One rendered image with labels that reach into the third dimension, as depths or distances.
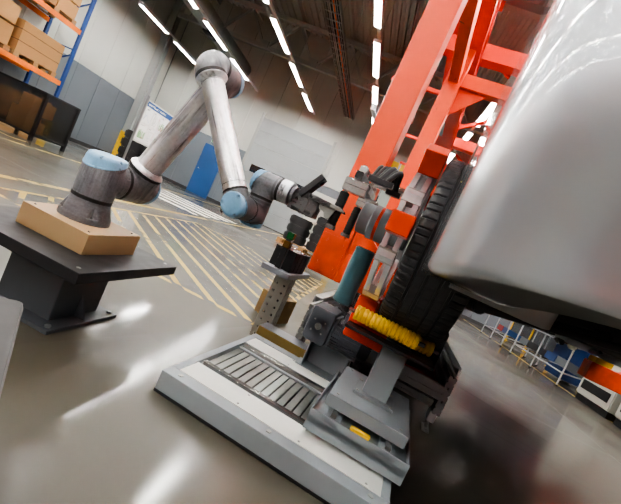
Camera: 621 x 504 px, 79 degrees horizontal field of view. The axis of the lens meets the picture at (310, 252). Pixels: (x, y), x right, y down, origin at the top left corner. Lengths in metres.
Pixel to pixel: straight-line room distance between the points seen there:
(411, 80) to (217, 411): 1.77
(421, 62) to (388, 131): 0.38
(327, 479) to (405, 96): 1.74
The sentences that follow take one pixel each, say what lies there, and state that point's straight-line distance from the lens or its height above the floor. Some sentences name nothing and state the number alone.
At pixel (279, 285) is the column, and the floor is 0.34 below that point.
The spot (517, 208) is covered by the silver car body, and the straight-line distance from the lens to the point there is 0.61.
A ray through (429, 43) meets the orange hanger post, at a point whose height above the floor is 1.83.
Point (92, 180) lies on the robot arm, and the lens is 1.65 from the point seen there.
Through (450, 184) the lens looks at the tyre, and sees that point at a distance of 1.29.
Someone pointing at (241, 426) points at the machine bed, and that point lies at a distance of 1.33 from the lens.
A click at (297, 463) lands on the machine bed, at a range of 1.31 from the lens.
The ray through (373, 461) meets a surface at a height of 0.12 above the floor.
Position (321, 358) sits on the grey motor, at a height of 0.14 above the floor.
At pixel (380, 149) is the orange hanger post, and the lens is 2.06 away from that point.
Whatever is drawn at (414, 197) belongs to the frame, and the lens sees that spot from 1.28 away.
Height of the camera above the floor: 0.73
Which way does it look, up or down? 4 degrees down
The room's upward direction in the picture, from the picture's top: 25 degrees clockwise
